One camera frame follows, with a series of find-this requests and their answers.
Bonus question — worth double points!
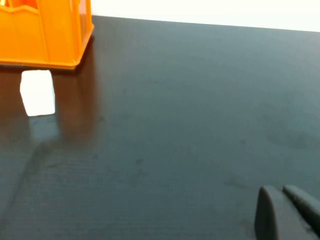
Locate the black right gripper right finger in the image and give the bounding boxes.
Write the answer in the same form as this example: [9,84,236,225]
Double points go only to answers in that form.
[282,184,320,235]

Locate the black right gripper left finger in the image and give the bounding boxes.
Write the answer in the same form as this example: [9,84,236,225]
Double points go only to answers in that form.
[254,185,319,240]

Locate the orange plastic cutlery holder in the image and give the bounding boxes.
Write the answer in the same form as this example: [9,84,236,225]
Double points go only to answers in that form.
[0,0,95,71]

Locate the white foam cube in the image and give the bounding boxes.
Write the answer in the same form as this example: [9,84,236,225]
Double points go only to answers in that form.
[19,69,56,117]

